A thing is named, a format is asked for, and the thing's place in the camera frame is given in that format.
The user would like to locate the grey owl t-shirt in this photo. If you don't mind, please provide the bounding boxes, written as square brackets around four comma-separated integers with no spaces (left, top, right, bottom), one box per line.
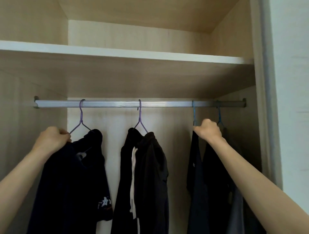
[202,128,266,234]

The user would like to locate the silver closet rod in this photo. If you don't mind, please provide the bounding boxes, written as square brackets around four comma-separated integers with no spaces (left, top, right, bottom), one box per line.
[33,96,247,109]

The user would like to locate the black Li-Ning t-shirt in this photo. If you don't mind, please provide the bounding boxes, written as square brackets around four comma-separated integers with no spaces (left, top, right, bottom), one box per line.
[186,130,211,234]

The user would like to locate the person's left hand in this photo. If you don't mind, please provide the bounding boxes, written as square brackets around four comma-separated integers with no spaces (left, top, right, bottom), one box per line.
[31,126,72,157]

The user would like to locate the white wooden wardrobe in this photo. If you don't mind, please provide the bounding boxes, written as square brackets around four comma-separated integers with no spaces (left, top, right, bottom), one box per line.
[0,0,283,234]

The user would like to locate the dark grey pants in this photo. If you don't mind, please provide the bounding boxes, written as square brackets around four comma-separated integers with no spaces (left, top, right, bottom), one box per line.
[110,127,169,234]

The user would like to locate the navy shorts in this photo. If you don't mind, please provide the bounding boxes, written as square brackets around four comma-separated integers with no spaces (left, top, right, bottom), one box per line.
[26,129,113,234]

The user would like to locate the person's right hand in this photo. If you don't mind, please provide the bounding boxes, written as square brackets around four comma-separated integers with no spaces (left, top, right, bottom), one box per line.
[192,118,224,143]

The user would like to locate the wardrobe sliding door floral glass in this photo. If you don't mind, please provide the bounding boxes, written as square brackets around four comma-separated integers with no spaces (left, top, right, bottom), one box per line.
[250,0,309,217]

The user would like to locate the person's left forearm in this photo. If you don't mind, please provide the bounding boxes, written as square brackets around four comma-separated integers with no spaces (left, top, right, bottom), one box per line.
[0,148,52,234]

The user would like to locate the person's right forearm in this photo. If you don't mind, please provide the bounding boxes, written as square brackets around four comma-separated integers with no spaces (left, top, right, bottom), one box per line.
[207,136,309,234]

